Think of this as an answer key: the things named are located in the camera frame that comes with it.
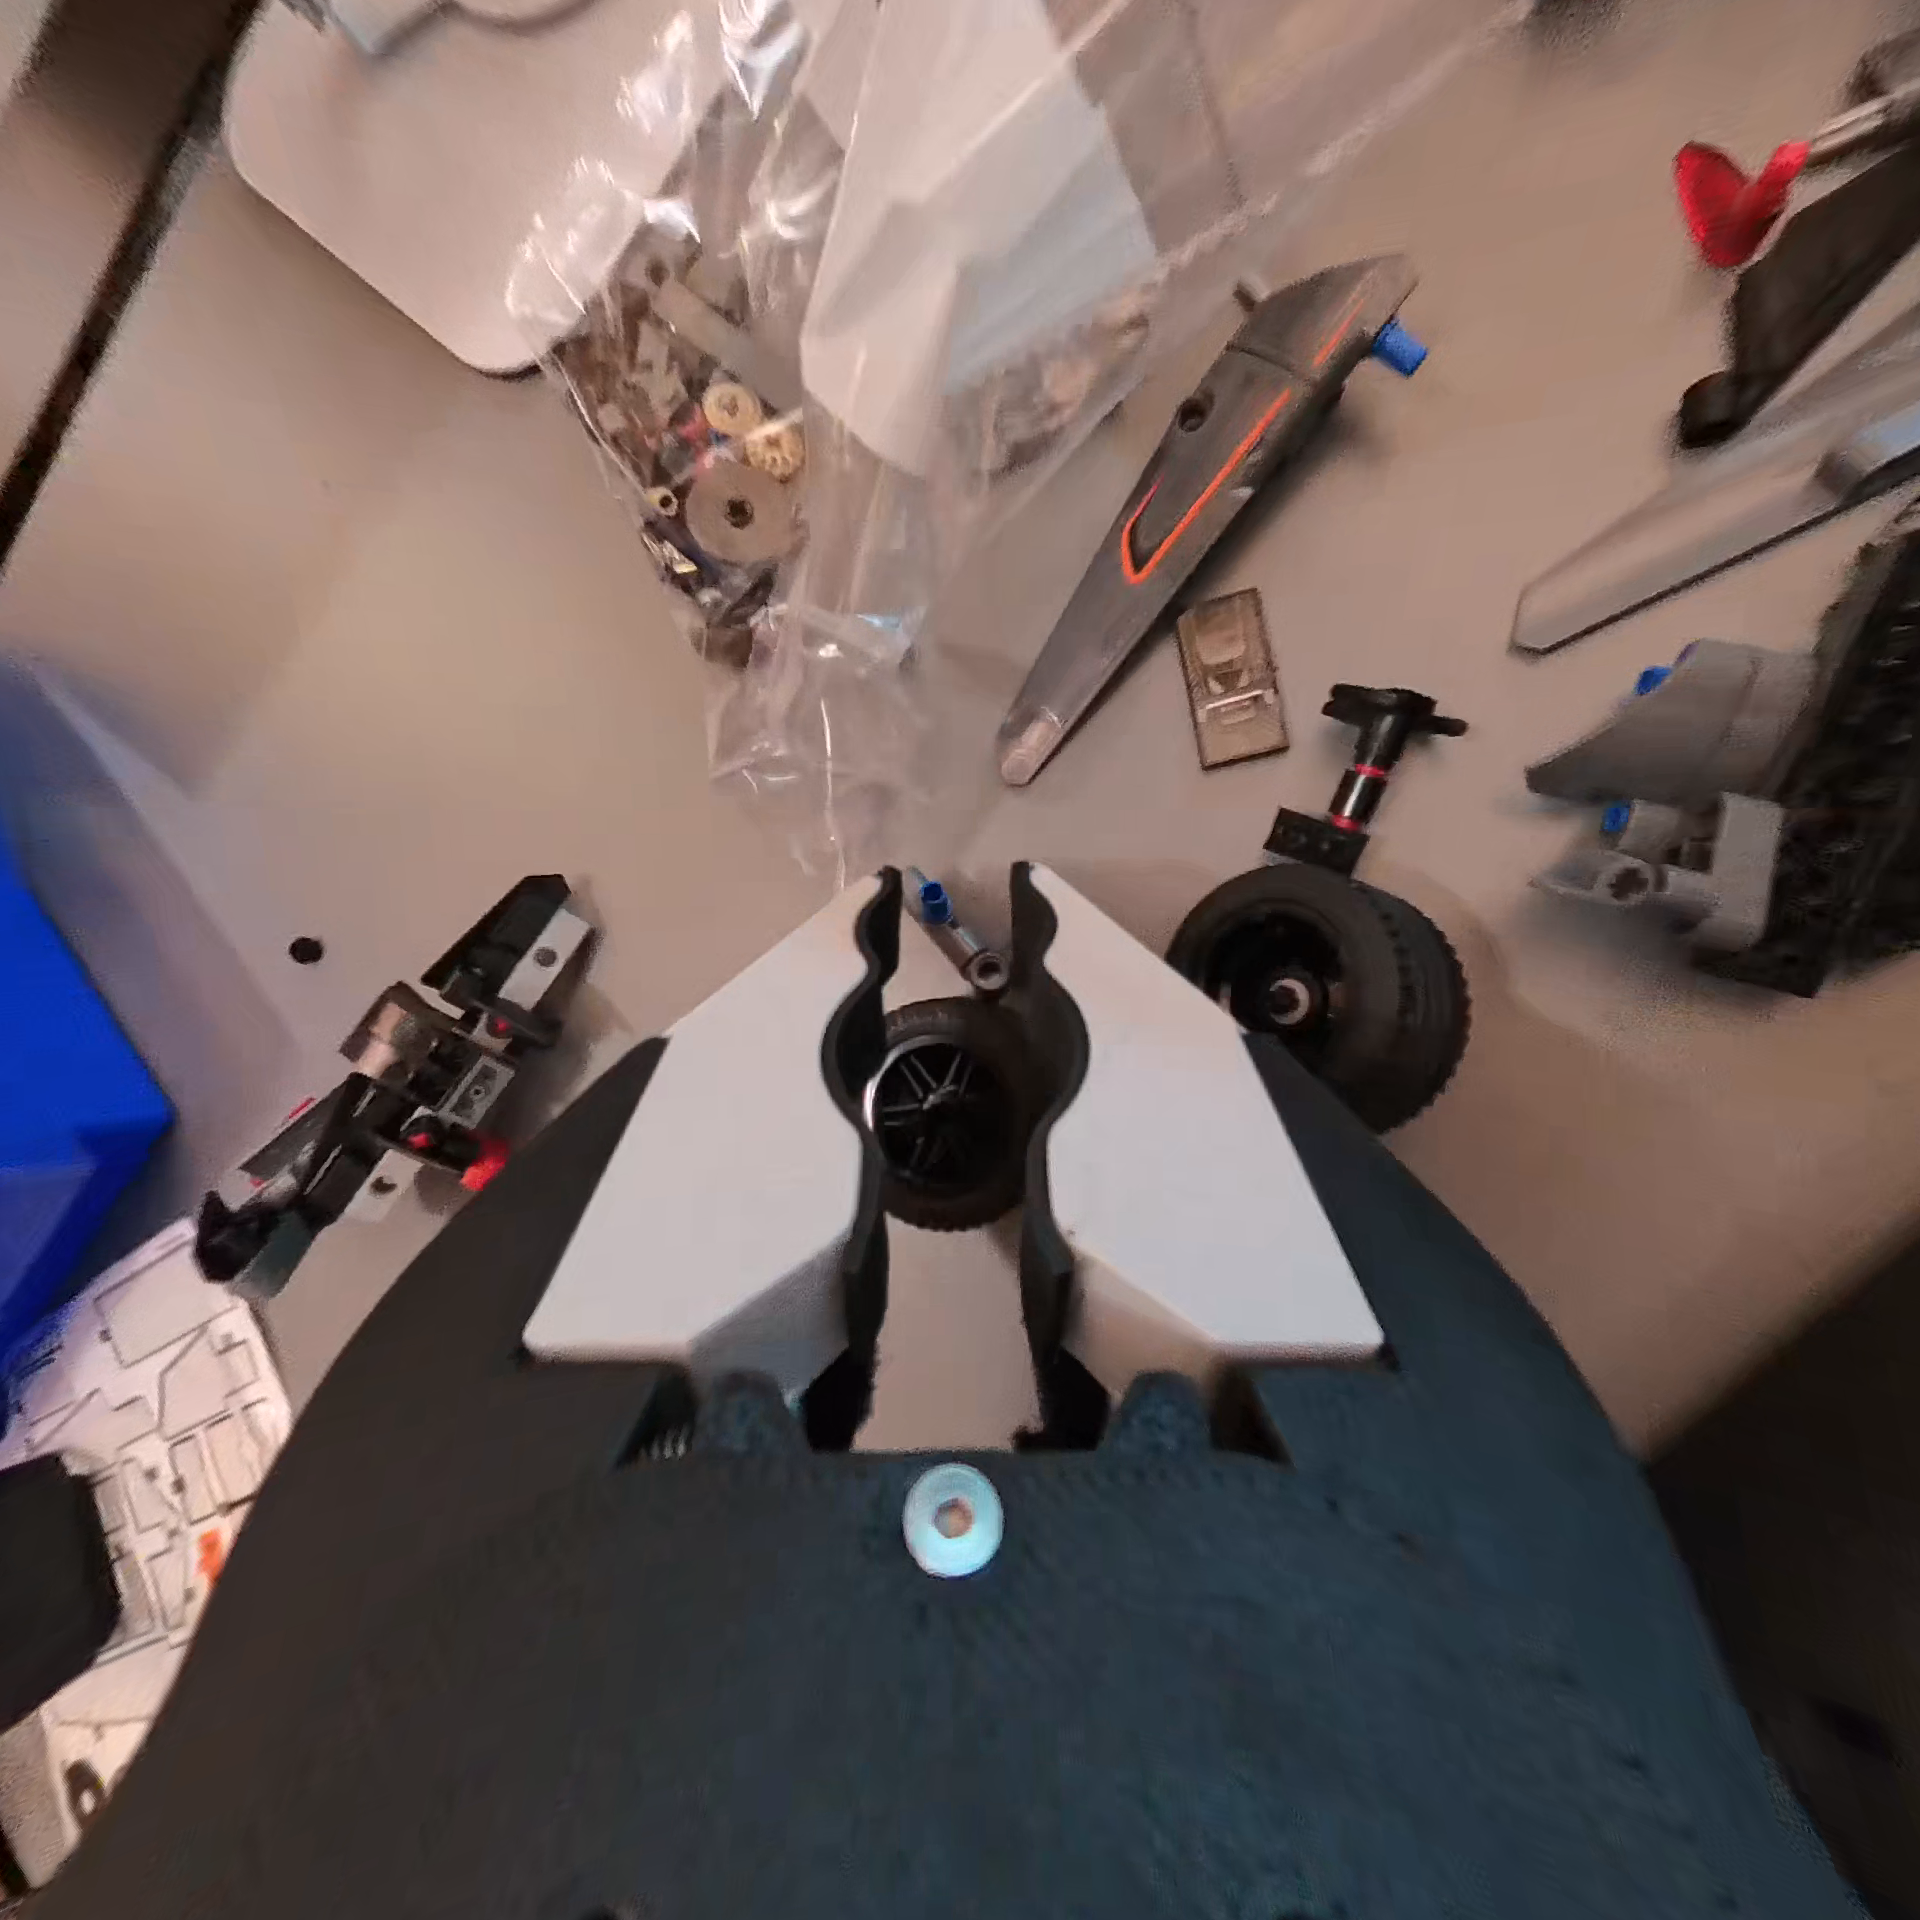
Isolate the large black lego tire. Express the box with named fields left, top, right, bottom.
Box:
left=1165, top=862, right=1472, bottom=1137

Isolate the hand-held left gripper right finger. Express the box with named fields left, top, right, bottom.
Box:
left=1008, top=860, right=1386, bottom=1426

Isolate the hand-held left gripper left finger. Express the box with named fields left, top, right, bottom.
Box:
left=518, top=867, right=903, bottom=1421

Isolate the small black lego wheel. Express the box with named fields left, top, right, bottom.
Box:
left=863, top=991, right=1054, bottom=1233

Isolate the blue plastic bin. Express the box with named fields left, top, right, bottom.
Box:
left=0, top=659, right=175, bottom=1353

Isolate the lego sticker sheet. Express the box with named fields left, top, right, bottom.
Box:
left=0, top=1216, right=293, bottom=1854

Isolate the small black lego assembly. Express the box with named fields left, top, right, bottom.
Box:
left=197, top=875, right=599, bottom=1303

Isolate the red translucent lego piece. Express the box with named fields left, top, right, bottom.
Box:
left=1673, top=140, right=1814, bottom=271

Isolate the black curved lego panel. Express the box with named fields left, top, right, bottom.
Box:
left=1675, top=180, right=1920, bottom=451

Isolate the small printed lego tile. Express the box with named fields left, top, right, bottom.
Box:
left=1174, top=588, right=1296, bottom=771

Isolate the grey lego panel orange stripe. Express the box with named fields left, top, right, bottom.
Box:
left=995, top=251, right=1421, bottom=791

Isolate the grey lego assembly black plate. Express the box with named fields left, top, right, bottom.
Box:
left=1523, top=509, right=1920, bottom=1000

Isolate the plastic bag of lego parts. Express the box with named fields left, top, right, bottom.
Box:
left=504, top=0, right=1253, bottom=891

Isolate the black lego axle red ring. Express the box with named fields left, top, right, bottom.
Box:
left=1267, top=681, right=1468, bottom=875

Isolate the white book stand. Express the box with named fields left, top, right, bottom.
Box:
left=224, top=0, right=857, bottom=376

